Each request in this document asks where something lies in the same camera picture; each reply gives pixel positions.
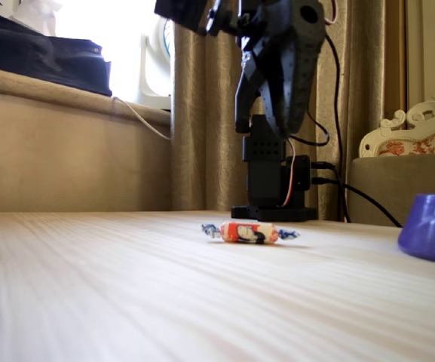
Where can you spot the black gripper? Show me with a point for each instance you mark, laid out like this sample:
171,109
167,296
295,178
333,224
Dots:
182,16

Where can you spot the red white candy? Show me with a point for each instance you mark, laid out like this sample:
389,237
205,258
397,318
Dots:
247,232

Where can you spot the purple plastic bowl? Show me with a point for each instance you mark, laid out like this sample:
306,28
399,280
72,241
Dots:
432,234

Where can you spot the tan curtain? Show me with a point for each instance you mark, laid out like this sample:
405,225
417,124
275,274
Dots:
202,113

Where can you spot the black gripper-mounted webcam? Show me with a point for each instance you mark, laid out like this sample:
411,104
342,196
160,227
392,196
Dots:
179,11

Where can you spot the white fan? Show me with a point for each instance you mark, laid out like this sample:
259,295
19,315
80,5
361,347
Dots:
149,90

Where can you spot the olive sofa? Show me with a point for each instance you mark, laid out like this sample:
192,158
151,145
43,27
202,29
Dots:
383,177

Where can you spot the ornate white headboard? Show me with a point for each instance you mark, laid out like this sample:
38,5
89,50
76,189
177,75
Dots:
420,124

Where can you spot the beige upholstered bench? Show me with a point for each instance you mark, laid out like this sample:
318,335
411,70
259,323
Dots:
70,158

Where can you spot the black fabric bag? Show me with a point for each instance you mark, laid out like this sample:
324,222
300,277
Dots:
43,60

